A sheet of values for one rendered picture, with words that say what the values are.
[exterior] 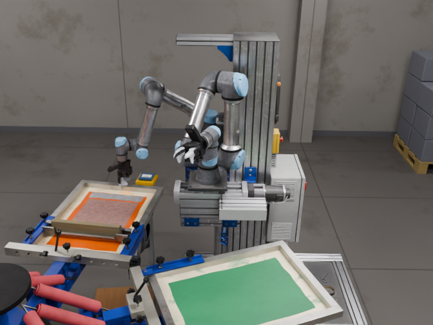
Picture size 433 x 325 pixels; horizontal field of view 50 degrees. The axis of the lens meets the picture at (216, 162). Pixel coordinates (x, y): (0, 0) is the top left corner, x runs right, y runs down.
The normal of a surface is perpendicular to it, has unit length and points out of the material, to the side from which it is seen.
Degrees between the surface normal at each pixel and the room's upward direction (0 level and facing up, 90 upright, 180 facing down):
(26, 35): 90
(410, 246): 0
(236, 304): 0
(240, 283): 0
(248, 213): 90
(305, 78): 90
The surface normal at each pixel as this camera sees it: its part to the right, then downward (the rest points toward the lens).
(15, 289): 0.01, -0.90
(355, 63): 0.00, 0.44
